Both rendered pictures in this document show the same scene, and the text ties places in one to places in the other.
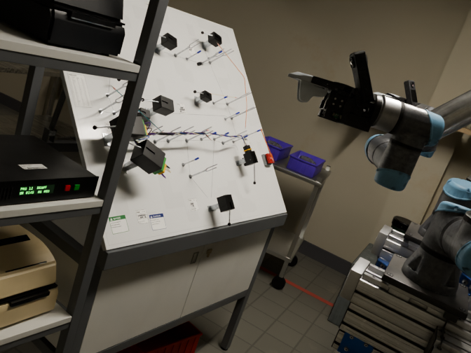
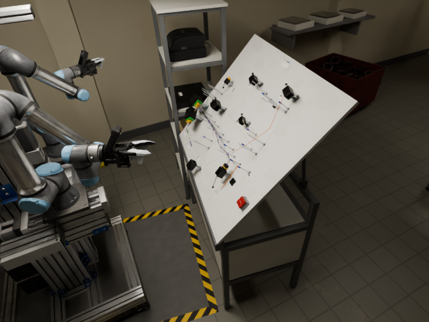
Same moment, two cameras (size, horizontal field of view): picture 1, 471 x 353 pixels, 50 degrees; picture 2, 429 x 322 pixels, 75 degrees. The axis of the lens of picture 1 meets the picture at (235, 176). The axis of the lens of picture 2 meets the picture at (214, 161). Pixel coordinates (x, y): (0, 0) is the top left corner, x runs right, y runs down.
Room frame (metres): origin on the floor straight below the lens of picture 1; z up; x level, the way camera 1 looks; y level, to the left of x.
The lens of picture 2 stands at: (3.10, -0.96, 2.23)
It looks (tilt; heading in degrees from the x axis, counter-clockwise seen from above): 39 degrees down; 135
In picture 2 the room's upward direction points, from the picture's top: 3 degrees counter-clockwise
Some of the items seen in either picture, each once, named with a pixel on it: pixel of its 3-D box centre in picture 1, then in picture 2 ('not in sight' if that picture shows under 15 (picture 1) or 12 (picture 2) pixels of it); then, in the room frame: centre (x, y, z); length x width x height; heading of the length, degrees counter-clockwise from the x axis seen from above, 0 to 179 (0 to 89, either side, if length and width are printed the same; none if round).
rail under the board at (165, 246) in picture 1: (212, 232); (196, 180); (1.94, 0.02, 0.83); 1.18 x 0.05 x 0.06; 149
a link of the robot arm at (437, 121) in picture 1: (415, 125); (64, 75); (1.16, -0.35, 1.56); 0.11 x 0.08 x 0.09; 95
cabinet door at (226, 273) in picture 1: (229, 266); (210, 229); (2.18, -0.11, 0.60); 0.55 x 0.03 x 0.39; 149
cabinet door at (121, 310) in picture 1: (146, 293); (194, 179); (1.71, 0.18, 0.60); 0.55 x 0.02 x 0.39; 149
